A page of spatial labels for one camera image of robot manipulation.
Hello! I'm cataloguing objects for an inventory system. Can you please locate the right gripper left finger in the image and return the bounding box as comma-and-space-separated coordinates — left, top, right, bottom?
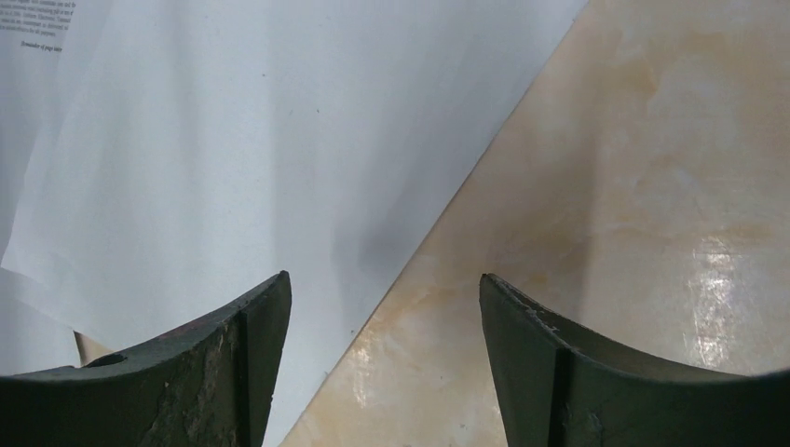
1, 271, 292, 446

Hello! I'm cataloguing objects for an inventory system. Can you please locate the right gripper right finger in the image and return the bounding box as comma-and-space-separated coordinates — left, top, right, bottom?
479, 274, 789, 446

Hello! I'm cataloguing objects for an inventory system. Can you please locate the printed white paper sheet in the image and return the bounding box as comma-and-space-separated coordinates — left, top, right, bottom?
1, 1, 113, 251

